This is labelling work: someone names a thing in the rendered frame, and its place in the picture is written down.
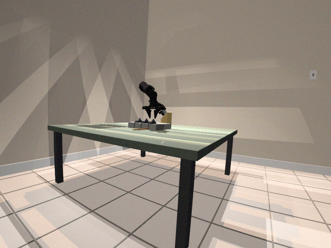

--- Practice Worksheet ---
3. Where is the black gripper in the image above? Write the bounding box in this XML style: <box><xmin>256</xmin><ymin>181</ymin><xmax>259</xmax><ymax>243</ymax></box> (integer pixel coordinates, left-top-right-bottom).
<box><xmin>142</xmin><ymin>99</ymin><xmax>164</xmax><ymax>118</ymax></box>

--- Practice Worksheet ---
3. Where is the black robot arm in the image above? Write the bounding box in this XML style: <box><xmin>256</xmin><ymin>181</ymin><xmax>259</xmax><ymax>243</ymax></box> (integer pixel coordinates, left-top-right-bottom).
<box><xmin>139</xmin><ymin>82</ymin><xmax>166</xmax><ymax>116</ymax></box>

